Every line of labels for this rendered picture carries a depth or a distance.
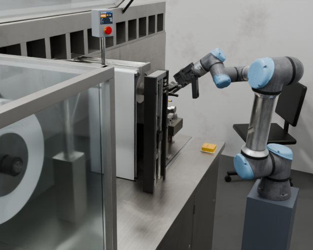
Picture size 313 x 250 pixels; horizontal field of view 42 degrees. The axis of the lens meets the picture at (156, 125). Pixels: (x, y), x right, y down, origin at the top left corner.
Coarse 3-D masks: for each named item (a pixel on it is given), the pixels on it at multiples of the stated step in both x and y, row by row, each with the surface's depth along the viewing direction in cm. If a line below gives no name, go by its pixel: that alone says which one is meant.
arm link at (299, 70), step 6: (294, 60) 157; (240, 66) 197; (246, 66) 193; (300, 66) 157; (240, 72) 194; (246, 72) 190; (300, 72) 157; (240, 78) 196; (246, 78) 192; (294, 78) 170; (300, 78) 160
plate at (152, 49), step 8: (144, 40) 263; (152, 40) 275; (160, 40) 290; (120, 48) 233; (128, 48) 243; (136, 48) 253; (144, 48) 265; (152, 48) 277; (160, 48) 292; (96, 56) 210; (112, 56) 226; (120, 56) 235; (128, 56) 244; (136, 56) 255; (144, 56) 267; (152, 56) 279; (160, 56) 294; (152, 64) 282; (160, 64) 297; (152, 72) 284
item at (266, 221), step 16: (256, 192) 187; (256, 208) 183; (272, 208) 180; (288, 208) 176; (256, 224) 186; (272, 224) 182; (288, 224) 178; (256, 240) 188; (272, 240) 184; (288, 240) 187
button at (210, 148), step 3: (204, 144) 233; (207, 144) 233; (210, 144) 233; (213, 144) 233; (204, 147) 229; (207, 147) 229; (210, 147) 229; (213, 147) 229; (204, 150) 229; (207, 150) 229; (210, 150) 228; (213, 150) 227
